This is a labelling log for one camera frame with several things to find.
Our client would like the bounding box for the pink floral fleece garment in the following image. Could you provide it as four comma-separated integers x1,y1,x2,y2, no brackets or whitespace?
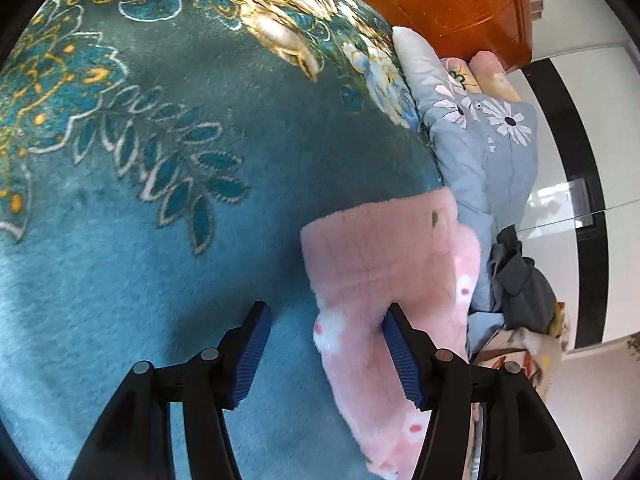
300,188,480,479

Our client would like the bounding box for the beige car print garment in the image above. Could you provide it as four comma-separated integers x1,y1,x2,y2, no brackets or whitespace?
474,328,563,400

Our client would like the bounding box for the dark grey garment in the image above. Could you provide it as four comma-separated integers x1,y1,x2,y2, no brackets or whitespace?
489,226,556,334

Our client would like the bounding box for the green potted plant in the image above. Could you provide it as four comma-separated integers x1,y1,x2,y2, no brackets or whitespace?
627,333,640,360

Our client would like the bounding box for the white black glossy wardrobe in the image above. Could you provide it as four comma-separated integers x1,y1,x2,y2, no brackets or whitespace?
509,46,639,349

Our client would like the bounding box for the light blue daisy quilt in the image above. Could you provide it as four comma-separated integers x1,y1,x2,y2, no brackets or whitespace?
393,26,538,354

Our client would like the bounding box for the teal floral bed blanket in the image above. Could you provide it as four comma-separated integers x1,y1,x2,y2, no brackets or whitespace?
1,0,440,479

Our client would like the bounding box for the pink pillow roll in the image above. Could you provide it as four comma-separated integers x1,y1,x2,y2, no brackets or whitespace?
440,51,521,102

